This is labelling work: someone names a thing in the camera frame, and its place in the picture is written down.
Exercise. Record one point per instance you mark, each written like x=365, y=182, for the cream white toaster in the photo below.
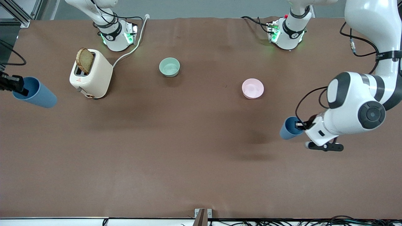
x=97, y=77

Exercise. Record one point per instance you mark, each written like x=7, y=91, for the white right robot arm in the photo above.
x=114, y=37

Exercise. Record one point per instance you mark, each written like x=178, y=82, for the blue ribbed plastic cup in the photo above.
x=40, y=94
x=287, y=130

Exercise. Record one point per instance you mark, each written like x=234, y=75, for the aluminium frame profile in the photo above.
x=19, y=14

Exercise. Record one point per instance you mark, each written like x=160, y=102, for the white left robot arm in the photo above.
x=355, y=103

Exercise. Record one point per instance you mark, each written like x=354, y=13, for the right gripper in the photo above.
x=9, y=83

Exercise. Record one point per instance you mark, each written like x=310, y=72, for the brown table cover sheet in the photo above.
x=201, y=157

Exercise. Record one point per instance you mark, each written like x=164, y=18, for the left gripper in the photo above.
x=311, y=121

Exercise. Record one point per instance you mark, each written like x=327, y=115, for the pale pink bowl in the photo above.
x=252, y=88

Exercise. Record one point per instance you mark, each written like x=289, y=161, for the brown bread slice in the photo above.
x=85, y=60

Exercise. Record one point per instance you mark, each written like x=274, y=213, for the grey metal mounting bracket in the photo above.
x=203, y=216

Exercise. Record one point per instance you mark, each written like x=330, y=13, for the mint green bowl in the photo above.
x=169, y=67

